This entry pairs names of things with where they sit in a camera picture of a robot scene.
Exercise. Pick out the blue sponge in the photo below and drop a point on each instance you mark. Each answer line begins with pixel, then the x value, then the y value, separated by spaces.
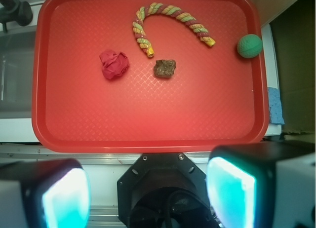
pixel 275 106

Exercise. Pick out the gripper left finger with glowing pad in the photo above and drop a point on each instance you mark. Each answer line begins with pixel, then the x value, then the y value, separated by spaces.
pixel 44 194

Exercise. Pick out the red plastic tray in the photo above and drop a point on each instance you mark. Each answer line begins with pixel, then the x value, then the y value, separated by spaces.
pixel 215 97

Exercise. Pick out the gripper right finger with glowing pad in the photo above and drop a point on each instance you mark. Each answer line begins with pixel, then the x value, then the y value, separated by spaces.
pixel 263 185

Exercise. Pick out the multicolour twisted rope toy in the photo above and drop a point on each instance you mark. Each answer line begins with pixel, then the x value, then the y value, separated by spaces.
pixel 158 8

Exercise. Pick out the brown rock lump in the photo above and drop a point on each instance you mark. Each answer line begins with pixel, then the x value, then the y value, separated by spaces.
pixel 164 68

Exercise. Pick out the black clamp knob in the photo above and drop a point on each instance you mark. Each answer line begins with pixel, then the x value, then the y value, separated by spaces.
pixel 15 11

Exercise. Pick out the green rubber ball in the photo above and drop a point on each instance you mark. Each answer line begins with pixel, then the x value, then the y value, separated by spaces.
pixel 249 46

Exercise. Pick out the crumpled red paper ball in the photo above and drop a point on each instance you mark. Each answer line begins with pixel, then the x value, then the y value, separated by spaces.
pixel 114 64

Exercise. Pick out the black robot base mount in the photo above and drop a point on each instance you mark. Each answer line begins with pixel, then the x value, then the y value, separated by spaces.
pixel 164 190

